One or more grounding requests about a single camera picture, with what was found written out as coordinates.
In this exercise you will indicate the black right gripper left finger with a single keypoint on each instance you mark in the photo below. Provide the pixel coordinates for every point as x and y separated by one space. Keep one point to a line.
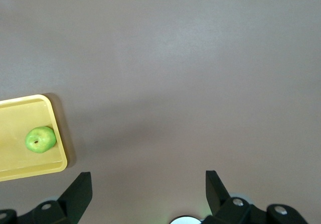
70 204

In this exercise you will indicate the yellow plastic tray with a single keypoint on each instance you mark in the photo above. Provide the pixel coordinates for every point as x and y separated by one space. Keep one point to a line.
15 118

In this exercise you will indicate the green apple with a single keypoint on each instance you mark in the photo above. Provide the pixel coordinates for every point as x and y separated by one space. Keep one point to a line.
40 139

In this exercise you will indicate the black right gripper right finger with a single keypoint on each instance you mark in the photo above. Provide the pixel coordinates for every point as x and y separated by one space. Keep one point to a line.
225 209

